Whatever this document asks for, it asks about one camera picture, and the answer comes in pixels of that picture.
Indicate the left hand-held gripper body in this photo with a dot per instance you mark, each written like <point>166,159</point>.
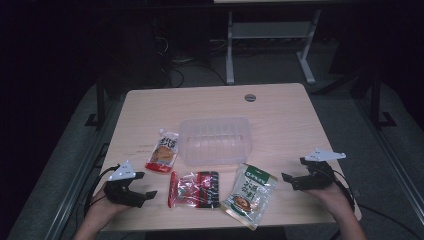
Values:
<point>123,195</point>

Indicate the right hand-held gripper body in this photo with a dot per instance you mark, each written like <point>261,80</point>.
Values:
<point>316,180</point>

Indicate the orange spouted sauce pouch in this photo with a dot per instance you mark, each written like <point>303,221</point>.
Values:
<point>164,153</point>

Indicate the red and black snack packet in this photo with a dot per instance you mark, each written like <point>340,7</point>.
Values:
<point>195,190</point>

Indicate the clear plastic container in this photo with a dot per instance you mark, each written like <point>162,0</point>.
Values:
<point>216,141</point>

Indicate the person's left hand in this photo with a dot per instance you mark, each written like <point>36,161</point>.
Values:
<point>103,208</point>

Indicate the person's right hand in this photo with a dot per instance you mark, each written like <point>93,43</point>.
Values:
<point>333,198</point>

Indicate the grey tape strip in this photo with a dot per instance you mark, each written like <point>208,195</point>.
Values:
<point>356,193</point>

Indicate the green and white snack packet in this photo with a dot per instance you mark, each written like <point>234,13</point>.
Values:
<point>248,196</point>

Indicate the black metal stand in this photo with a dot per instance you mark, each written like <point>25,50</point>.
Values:
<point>376,100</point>
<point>100,103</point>

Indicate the metal floor rail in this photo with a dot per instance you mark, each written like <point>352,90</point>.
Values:
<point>396,163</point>
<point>71,193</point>

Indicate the white metal table frame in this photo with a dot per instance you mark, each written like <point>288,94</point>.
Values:
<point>266,30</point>

